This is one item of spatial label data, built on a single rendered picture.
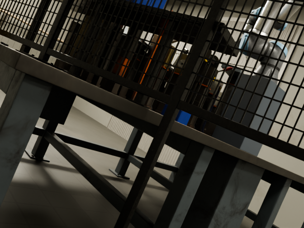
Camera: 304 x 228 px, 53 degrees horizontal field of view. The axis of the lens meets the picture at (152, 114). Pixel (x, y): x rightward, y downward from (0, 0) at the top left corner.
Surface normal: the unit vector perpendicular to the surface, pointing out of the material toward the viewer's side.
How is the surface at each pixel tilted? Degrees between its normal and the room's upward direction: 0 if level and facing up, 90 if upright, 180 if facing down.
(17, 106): 90
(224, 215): 90
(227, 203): 90
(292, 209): 90
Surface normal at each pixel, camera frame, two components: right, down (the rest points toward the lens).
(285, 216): -0.70, -0.29
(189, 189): 0.60, 0.27
